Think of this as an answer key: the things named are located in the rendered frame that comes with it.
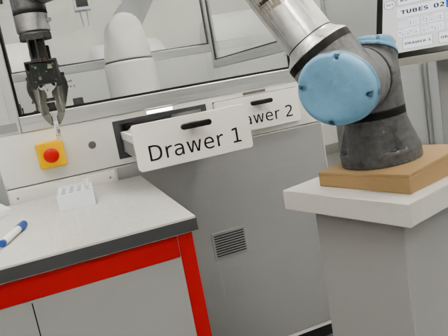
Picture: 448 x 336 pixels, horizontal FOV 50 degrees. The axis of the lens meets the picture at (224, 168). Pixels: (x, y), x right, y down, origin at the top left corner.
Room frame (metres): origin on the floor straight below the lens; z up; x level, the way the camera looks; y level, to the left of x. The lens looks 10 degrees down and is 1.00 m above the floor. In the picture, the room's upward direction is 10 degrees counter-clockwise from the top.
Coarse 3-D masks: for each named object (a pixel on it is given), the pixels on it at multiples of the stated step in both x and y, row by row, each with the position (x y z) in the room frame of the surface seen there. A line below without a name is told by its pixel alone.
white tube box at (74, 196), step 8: (80, 184) 1.24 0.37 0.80; (64, 192) 1.17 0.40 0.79; (72, 192) 1.14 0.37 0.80; (80, 192) 1.12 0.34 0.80; (88, 192) 1.13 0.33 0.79; (64, 200) 1.11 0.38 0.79; (72, 200) 1.12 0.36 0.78; (80, 200) 1.12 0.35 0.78; (88, 200) 1.13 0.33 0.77; (64, 208) 1.11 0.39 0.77; (72, 208) 1.12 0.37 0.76
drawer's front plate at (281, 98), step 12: (252, 96) 1.55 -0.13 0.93; (264, 96) 1.57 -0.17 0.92; (276, 96) 1.58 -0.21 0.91; (288, 96) 1.59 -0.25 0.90; (216, 108) 1.51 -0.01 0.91; (252, 108) 1.55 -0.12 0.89; (264, 108) 1.56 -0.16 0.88; (276, 108) 1.58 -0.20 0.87; (288, 108) 1.59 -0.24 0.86; (252, 120) 1.55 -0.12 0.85; (264, 120) 1.56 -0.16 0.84; (276, 120) 1.57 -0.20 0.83; (288, 120) 1.59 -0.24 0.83
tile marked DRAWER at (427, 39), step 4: (416, 36) 1.64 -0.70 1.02; (420, 36) 1.63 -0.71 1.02; (424, 36) 1.62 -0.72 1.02; (428, 36) 1.61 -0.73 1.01; (432, 36) 1.61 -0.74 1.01; (404, 40) 1.65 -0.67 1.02; (408, 40) 1.64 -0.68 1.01; (412, 40) 1.63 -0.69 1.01; (416, 40) 1.63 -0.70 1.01; (420, 40) 1.62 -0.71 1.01; (424, 40) 1.61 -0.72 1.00; (428, 40) 1.60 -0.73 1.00; (432, 40) 1.60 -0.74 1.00; (404, 44) 1.64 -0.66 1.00; (408, 44) 1.63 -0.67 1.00; (412, 44) 1.63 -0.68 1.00; (416, 44) 1.62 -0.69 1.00; (420, 44) 1.61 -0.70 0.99; (424, 44) 1.60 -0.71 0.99; (428, 44) 1.60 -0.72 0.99; (432, 44) 1.59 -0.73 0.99; (404, 48) 1.63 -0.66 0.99; (408, 48) 1.62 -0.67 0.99
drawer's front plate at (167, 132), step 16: (208, 112) 1.17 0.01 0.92; (224, 112) 1.18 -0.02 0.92; (240, 112) 1.19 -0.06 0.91; (144, 128) 1.12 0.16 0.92; (160, 128) 1.13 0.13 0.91; (176, 128) 1.14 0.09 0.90; (192, 128) 1.15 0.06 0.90; (208, 128) 1.17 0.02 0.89; (224, 128) 1.18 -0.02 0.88; (240, 128) 1.19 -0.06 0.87; (144, 144) 1.12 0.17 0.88; (160, 144) 1.13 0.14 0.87; (208, 144) 1.16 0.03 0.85; (224, 144) 1.18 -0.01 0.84; (240, 144) 1.19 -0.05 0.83; (144, 160) 1.11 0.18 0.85; (160, 160) 1.13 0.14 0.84; (176, 160) 1.14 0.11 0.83; (192, 160) 1.15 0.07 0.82
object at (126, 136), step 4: (120, 132) 1.46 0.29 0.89; (124, 132) 1.42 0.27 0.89; (128, 132) 1.46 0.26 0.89; (124, 136) 1.39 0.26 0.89; (128, 136) 1.31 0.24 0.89; (124, 140) 1.39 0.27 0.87; (128, 140) 1.33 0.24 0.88; (132, 140) 1.26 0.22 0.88; (124, 144) 1.40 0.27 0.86; (128, 144) 1.33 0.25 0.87; (132, 144) 1.25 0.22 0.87; (124, 148) 1.42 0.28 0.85; (128, 148) 1.34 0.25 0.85; (132, 148) 1.27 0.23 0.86; (128, 152) 1.36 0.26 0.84; (132, 152) 1.28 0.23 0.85
